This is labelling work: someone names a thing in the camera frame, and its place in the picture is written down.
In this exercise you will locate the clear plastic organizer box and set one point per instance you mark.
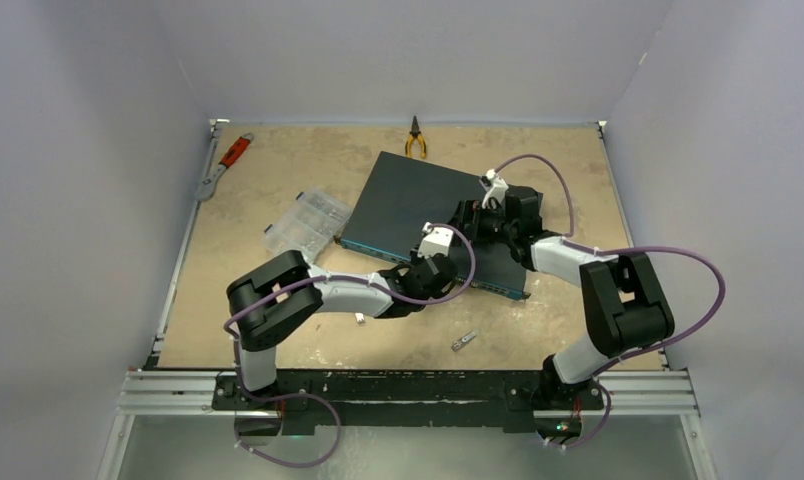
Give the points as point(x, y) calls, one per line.
point(309, 225)

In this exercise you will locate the yellow handled pliers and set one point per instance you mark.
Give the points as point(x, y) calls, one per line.
point(415, 137)

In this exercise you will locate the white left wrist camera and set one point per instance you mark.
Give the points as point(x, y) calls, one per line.
point(436, 240)

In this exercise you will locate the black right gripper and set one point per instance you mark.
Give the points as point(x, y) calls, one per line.
point(472, 211)

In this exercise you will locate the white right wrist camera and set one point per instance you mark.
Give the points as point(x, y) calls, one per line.
point(495, 189)

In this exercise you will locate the aluminium frame rail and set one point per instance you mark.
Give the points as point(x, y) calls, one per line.
point(188, 393)

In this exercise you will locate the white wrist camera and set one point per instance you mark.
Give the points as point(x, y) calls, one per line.
point(495, 189)
point(436, 240)

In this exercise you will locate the red handled adjustable wrench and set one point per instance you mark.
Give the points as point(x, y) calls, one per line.
point(207, 187)

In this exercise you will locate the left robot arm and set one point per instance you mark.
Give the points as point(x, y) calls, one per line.
point(271, 302)

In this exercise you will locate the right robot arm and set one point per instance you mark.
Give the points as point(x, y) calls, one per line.
point(624, 305)

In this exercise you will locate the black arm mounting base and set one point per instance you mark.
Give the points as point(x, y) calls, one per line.
point(511, 400)

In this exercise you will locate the dark grey network switch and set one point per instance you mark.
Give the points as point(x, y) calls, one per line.
point(401, 195)

